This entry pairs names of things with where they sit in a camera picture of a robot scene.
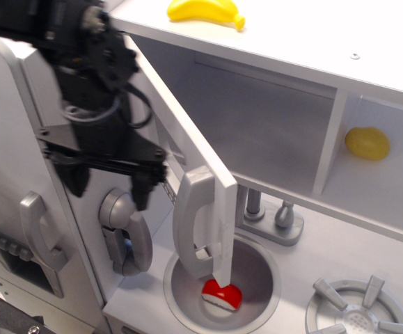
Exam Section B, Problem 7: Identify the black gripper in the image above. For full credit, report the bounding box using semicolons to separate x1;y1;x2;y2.
36;95;166;211

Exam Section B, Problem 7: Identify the white toy microwave door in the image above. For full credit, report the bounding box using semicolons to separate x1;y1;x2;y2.
124;35;237;287

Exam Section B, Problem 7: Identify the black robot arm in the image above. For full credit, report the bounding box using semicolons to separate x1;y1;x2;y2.
0;1;166;211

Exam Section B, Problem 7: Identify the grey toy telephone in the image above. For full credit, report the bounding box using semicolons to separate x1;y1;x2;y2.
99;189;153;276

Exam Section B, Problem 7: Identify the grey toy ice dispenser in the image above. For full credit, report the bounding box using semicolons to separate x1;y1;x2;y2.
0;233;64;299

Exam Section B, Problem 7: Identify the red toy sushi piece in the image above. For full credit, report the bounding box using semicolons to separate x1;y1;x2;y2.
201;279;242;311

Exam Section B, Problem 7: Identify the silver toy sink bowl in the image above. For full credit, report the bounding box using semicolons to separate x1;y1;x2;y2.
164;234;281;333

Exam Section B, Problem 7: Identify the grey toy faucet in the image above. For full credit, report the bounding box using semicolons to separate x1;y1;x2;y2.
235;185;304;246

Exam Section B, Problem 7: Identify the yellow toy banana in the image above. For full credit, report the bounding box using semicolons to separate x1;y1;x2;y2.
167;0;246;31

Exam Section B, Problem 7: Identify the white toy kitchen cabinet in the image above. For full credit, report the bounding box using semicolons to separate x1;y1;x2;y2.
0;1;403;333

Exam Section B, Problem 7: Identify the yellow toy lemon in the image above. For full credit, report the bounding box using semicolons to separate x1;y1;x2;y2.
344;127;390;161

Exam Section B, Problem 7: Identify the grey toy stove burner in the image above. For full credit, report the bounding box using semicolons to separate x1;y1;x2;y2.
305;275;403;333

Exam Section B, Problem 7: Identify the grey fridge door handle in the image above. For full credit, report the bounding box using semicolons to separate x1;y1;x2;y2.
19;191;68;272

